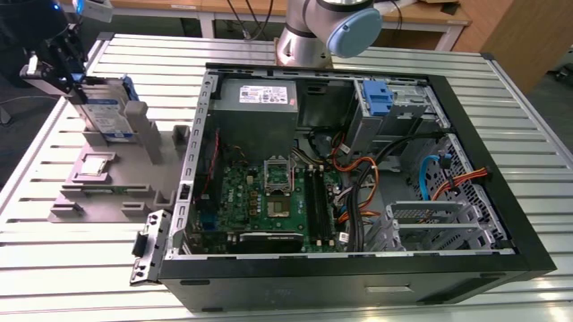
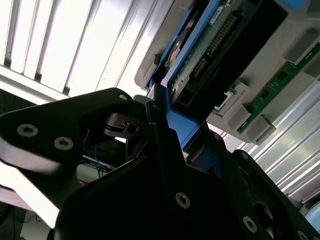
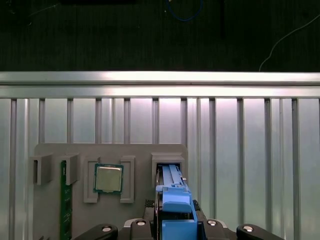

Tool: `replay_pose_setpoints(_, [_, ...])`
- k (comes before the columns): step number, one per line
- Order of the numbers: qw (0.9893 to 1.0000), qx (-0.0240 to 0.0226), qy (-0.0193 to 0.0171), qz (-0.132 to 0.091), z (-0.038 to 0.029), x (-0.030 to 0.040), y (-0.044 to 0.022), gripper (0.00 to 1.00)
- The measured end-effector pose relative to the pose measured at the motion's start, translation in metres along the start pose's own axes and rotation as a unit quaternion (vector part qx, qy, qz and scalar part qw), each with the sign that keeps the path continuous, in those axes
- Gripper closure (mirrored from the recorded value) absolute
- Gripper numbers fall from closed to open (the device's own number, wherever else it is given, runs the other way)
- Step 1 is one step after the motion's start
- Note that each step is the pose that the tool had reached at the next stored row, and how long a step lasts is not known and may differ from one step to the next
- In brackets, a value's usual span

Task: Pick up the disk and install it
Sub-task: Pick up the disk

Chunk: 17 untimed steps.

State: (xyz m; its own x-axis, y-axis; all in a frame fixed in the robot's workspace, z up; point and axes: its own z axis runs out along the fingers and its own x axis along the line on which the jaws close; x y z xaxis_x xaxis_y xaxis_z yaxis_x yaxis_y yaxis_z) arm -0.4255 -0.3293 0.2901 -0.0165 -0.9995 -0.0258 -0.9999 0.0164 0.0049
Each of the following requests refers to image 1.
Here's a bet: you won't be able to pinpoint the green RAM stick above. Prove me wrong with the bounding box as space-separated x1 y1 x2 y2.
83 188 151 196

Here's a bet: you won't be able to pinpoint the thin red wire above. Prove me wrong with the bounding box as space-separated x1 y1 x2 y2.
199 127 223 202

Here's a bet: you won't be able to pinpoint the blue data wire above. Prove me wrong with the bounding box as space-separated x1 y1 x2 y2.
419 151 450 202

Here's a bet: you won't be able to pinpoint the blue plastic drive latch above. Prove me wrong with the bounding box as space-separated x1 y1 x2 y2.
362 79 395 117

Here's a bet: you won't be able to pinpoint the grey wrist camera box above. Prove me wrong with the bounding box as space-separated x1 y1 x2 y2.
84 0 113 23

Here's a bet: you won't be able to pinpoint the metal optical drive cage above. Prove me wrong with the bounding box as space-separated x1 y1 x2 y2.
351 77 449 160

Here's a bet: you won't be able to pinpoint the black cable bundle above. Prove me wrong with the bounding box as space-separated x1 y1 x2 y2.
346 131 451 253

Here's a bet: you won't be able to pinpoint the grey parts rack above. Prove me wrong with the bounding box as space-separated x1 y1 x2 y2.
48 102 191 225

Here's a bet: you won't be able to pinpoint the white floor cable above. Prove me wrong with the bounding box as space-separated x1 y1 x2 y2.
0 95 61 105

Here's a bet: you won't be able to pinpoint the silver CPU chip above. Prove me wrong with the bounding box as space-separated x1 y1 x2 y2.
77 159 108 177

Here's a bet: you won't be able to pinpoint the metal expansion card retainer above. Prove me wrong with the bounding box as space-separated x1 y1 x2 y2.
128 208 174 286

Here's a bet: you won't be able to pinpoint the black office chair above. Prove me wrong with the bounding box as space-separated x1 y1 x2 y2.
0 9 51 89

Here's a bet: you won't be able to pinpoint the yellow black power wires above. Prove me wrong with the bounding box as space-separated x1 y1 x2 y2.
290 149 326 166

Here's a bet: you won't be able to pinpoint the green motherboard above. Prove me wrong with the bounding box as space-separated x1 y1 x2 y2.
191 157 349 254

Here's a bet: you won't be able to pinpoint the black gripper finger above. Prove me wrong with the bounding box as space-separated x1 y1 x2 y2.
69 78 91 106
20 50 75 99

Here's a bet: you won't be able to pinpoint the metal disk bay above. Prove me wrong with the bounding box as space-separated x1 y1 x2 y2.
383 200 498 253

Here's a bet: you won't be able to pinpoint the hard disk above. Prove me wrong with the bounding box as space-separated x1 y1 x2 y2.
61 75 139 144

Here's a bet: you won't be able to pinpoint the orange wire bundle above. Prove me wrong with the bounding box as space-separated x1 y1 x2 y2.
331 132 382 224

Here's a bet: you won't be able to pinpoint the black graphics card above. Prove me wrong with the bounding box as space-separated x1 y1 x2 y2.
226 230 306 255

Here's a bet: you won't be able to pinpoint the orange yellow red power wire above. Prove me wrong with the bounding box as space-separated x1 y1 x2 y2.
427 168 493 202

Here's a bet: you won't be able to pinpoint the brown wooden cabinet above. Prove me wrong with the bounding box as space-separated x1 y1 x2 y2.
461 0 573 95

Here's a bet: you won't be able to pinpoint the black RAM slot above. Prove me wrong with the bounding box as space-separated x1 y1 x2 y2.
315 163 337 248
303 163 324 248

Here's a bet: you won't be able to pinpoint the black PC case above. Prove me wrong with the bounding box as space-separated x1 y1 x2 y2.
156 62 558 313

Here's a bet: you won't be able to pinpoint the grey power supply unit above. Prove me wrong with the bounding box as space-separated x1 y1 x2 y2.
208 77 300 162

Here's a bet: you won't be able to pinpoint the metal socket cover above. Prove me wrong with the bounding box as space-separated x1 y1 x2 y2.
262 156 295 197

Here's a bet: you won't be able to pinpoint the CPU socket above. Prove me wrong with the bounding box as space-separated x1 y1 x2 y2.
267 197 292 218

